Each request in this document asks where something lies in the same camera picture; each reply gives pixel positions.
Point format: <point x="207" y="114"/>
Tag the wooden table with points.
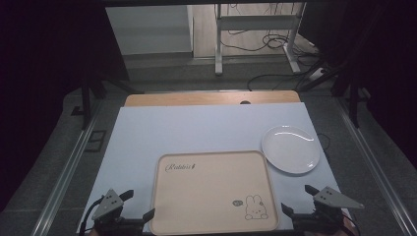
<point x="196" y="98"/>

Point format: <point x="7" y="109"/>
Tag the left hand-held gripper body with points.
<point x="113" y="224"/>

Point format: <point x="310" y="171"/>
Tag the dark floor socket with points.
<point x="95" y="141"/>

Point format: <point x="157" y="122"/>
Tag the beige tray with rabbit print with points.
<point x="209" y="193"/>

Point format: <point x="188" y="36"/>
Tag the dark curtain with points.
<point x="39" y="82"/>
<point x="387" y="65"/>

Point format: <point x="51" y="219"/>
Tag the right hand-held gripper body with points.
<point x="323" y="218"/>

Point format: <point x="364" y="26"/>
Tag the white round plate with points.
<point x="290" y="149"/>

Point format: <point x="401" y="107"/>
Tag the white power strip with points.
<point x="316" y="73"/>

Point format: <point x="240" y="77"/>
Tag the person's right hand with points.
<point x="346" y="229"/>

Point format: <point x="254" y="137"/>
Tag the aluminium rail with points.
<point x="377" y="170"/>
<point x="62" y="183"/>

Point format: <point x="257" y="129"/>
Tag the person's left hand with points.
<point x="90" y="232"/>

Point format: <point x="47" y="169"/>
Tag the pale blue table mat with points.
<point x="183" y="131"/>

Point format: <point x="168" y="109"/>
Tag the black metal stand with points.
<point x="87" y="101"/>
<point x="353" y="105"/>

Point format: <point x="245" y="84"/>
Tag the white metal desk frame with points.
<point x="259" y="22"/>

